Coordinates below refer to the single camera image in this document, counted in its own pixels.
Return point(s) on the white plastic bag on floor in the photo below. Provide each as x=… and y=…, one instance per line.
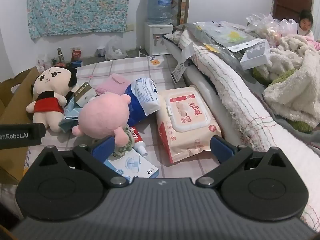
x=114, y=49

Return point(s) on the clear plastic bags pile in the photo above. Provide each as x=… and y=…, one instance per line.
x=271, y=29

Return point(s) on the light blue folded cloth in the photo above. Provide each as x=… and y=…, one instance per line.
x=71, y=116

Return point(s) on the red toothpaste tube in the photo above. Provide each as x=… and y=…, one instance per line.
x=140, y=145

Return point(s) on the white striped blanket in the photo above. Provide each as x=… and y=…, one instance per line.
x=245, y=120

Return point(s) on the brown cardboard box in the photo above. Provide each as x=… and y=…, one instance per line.
x=15, y=97

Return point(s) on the pink knitted sponge pad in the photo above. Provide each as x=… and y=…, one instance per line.
x=115, y=83

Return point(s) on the gold tissue pack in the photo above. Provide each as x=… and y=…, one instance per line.
x=84, y=94

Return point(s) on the blue water jug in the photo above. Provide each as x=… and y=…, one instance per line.
x=159, y=11

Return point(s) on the pink round plush toy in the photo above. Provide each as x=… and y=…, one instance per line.
x=102, y=115

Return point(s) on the blue white wet wipes pack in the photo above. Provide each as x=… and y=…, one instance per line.
x=144, y=100

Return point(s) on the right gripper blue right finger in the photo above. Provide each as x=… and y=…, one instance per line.
x=222, y=149

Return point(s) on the white small cardboard box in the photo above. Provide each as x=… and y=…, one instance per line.
x=256, y=56

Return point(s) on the green patterned scrunchie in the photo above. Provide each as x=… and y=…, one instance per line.
x=124, y=140

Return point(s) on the large beige baby wipes pack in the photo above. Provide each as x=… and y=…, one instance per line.
x=185, y=123

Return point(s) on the floral teal wall cloth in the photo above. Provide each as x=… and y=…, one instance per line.
x=73, y=17

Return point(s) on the cream fleece blanket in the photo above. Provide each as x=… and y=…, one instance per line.
x=291, y=77

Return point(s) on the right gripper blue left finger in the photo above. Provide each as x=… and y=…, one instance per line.
x=103, y=148

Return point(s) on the grey plastic packaging bag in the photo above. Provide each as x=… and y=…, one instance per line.
x=222, y=37

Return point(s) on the black-haired red-dress plush doll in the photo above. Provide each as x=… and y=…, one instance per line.
x=51, y=92

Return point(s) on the child in background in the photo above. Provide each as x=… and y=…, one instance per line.
x=305, y=23

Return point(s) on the blue white mask box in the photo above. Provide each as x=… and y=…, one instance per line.
x=131, y=165

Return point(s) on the white water dispenser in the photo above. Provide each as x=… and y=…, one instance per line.
x=154, y=41

